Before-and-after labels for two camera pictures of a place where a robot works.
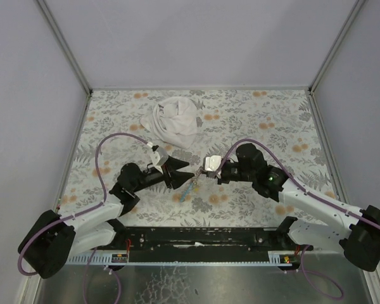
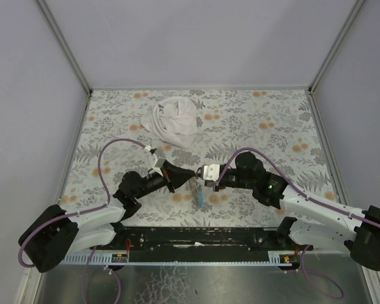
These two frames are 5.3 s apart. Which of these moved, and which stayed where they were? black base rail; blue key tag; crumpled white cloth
Moved: blue key tag
Stayed: crumpled white cloth; black base rail
